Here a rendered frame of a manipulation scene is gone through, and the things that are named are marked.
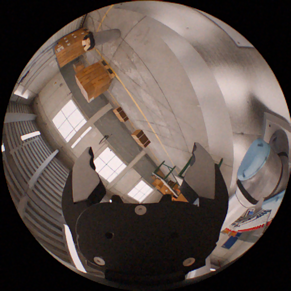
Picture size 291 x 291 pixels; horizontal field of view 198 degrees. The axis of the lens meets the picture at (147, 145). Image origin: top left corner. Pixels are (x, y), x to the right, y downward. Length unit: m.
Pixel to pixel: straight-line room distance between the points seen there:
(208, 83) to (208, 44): 0.18
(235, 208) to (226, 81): 0.39
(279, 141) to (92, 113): 5.00
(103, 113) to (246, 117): 4.76
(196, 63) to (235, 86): 0.17
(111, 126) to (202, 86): 4.65
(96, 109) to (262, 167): 4.90
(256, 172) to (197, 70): 0.38
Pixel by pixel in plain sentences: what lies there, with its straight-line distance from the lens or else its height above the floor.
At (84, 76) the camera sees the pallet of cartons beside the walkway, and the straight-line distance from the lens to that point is 2.87.
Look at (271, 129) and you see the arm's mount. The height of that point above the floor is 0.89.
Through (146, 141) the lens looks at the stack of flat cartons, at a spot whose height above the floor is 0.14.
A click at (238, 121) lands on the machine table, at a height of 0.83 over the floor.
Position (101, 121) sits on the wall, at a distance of 4.79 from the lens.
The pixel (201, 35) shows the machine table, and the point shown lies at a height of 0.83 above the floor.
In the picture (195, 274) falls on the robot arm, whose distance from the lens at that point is 0.38.
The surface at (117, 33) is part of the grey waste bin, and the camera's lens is 2.16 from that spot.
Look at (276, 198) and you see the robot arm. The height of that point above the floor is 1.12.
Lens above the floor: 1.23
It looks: 16 degrees down
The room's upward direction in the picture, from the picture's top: 135 degrees counter-clockwise
